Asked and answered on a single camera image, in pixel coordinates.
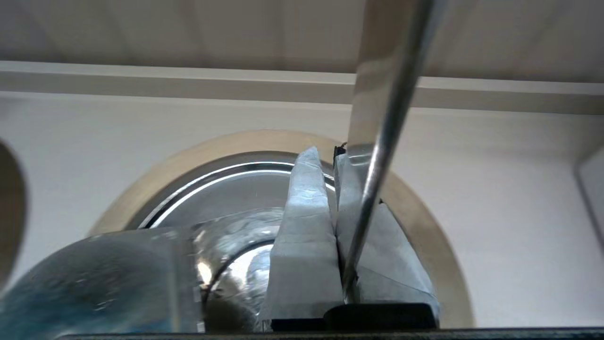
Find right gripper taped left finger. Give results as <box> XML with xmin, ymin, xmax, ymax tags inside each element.
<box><xmin>260</xmin><ymin>145</ymin><xmax>344</xmax><ymax>331</ymax></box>

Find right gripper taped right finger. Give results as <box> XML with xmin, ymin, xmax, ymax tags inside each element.
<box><xmin>333</xmin><ymin>142</ymin><xmax>442</xmax><ymax>326</ymax></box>

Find steel ladle handle marked 08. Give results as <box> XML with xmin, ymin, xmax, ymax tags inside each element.
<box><xmin>342</xmin><ymin>0</ymin><xmax>449</xmax><ymax>303</ymax></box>

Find hinged steel lid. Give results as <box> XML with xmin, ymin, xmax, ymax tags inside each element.
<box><xmin>0</xmin><ymin>151</ymin><xmax>340</xmax><ymax>333</ymax></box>

